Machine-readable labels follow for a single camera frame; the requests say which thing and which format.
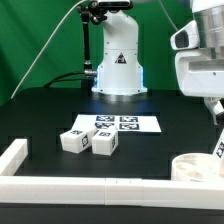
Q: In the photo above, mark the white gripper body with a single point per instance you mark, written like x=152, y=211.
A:
x=199, y=63

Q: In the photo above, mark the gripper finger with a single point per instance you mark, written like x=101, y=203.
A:
x=216, y=109

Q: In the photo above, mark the white round stool seat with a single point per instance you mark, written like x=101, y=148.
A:
x=195, y=167

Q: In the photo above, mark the white marker sheet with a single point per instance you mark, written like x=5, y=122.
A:
x=126, y=123

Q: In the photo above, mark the white front fence wall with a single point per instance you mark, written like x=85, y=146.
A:
x=108, y=191

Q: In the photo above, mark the white fence wall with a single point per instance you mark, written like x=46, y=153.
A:
x=108, y=191
x=13, y=157

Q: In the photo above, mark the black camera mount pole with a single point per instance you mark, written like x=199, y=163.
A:
x=90, y=13

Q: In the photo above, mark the black camera on mount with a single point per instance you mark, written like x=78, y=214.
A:
x=113, y=4

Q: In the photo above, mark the white left fence wall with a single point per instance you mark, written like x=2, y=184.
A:
x=13, y=157

